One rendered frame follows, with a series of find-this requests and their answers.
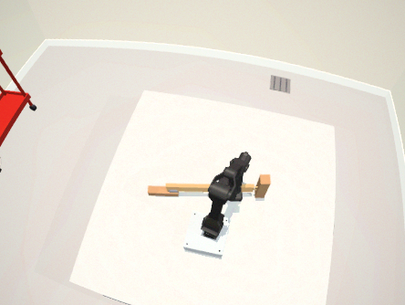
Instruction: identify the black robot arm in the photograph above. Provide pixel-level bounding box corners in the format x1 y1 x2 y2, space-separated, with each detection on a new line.
201 152 252 240

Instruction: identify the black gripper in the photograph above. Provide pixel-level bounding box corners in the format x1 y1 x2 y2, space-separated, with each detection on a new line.
229 179 243 202

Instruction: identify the long tan wooden rail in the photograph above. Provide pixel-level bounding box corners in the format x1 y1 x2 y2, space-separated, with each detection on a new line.
166 184 254 193

